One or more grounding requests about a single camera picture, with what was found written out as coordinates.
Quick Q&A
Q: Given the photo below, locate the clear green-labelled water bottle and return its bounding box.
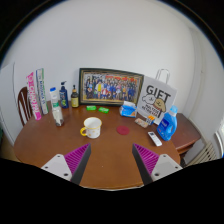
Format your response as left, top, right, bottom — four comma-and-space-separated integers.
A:
51, 99, 65, 127

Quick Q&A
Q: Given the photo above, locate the white radiator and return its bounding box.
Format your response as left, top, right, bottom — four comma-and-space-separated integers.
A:
188, 141, 219, 166

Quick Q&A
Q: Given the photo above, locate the colourful puzzle cube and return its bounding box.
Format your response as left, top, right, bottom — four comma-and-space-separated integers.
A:
145, 114, 156, 126

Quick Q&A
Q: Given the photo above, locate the dark blue pump bottle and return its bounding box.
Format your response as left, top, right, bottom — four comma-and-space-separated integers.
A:
59, 80, 70, 109

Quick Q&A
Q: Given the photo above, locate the white remote control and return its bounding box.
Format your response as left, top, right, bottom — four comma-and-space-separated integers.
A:
147, 131, 163, 148

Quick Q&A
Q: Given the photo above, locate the framed group photo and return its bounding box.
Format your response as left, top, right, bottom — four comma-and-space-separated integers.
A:
78, 67, 145, 107

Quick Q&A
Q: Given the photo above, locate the blue detergent bottle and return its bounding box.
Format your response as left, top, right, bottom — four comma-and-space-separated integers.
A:
156, 105, 179, 142

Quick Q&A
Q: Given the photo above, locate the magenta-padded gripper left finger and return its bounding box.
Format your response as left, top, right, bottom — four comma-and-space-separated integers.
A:
40, 143, 92, 185

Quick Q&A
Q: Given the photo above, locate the brown pump bottle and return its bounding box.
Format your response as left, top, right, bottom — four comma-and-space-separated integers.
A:
70, 84, 80, 109

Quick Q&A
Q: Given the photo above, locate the flat round red coaster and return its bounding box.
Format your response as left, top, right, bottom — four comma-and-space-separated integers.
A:
116, 124, 131, 136

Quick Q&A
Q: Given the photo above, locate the white mug with yellow handle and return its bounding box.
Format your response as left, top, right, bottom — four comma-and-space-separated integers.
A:
79, 116, 103, 140

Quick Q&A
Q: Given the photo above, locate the dark wooden chair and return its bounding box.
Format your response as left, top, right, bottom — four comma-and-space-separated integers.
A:
17, 86, 34, 127

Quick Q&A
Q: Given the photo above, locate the small floral patterned pouch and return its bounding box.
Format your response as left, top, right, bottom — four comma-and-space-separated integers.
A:
134, 117, 150, 129

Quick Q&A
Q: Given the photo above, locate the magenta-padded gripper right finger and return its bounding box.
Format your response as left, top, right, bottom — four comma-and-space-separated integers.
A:
131, 143, 184, 186

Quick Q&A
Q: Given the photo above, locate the white bottle with blue cap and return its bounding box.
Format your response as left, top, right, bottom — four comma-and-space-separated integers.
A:
49, 87, 59, 104

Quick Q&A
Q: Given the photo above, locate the white printed paper gift bag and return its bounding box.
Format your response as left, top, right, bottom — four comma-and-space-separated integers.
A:
136, 68, 178, 126

